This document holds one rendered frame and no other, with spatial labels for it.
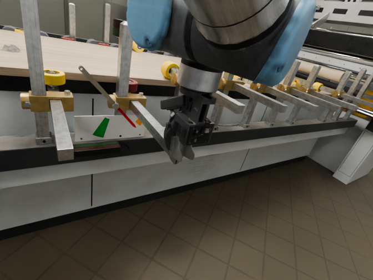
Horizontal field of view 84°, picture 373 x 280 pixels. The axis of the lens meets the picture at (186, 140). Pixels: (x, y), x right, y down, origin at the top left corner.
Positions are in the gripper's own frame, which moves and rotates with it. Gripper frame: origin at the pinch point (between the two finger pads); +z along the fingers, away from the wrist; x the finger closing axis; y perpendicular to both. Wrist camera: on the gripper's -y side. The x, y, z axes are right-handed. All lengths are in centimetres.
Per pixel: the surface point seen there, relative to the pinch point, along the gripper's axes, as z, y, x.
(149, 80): -6, -50, 13
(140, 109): -3.4, -24.8, -0.6
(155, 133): -2.0, -10.3, -1.5
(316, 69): -26, -35, 119
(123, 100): -3.4, -33.3, -4.0
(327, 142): 54, -51, 262
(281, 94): -12, -23, 74
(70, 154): -1.5, -4.9, -24.2
